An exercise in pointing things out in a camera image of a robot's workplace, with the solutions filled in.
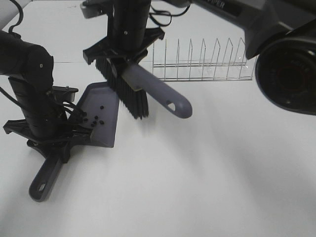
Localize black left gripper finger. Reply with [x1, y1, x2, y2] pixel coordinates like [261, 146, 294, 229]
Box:
[73, 127, 92, 138]
[58, 144, 71, 163]

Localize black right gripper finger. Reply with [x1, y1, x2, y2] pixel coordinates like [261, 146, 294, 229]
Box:
[105, 58, 128, 79]

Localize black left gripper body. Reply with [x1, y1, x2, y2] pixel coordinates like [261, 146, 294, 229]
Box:
[3, 81, 85, 144]

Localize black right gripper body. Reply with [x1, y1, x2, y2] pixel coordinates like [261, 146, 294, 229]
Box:
[83, 0, 165, 64]

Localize grey hand brush black bristles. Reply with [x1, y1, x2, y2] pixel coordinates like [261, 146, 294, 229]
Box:
[96, 57, 193, 119]

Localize pile of coffee beans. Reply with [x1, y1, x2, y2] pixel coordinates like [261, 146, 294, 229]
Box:
[82, 105, 105, 128]

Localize grey plastic dustpan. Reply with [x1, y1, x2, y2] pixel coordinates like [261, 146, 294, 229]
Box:
[27, 82, 119, 202]

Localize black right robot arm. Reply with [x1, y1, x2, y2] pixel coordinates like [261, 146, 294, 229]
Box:
[80, 0, 316, 119]

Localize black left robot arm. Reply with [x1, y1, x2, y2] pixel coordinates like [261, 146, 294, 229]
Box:
[0, 31, 92, 163]

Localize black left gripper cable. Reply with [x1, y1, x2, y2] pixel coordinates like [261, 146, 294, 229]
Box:
[59, 100, 87, 124]

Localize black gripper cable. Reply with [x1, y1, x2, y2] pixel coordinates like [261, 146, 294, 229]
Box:
[59, 100, 87, 124]
[148, 3, 192, 27]

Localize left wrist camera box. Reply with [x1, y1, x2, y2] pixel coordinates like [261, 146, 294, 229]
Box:
[53, 86, 79, 102]

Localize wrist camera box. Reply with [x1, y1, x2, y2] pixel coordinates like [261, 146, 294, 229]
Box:
[53, 86, 79, 102]
[80, 0, 113, 19]

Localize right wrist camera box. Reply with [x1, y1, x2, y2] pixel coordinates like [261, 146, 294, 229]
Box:
[80, 0, 113, 19]

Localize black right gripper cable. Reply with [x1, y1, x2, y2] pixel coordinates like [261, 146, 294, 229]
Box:
[148, 3, 192, 27]

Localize black cable on table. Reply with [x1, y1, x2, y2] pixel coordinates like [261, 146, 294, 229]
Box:
[8, 0, 24, 34]

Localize chrome wire plate rack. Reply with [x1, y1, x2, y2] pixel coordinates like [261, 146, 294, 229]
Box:
[150, 38, 257, 82]

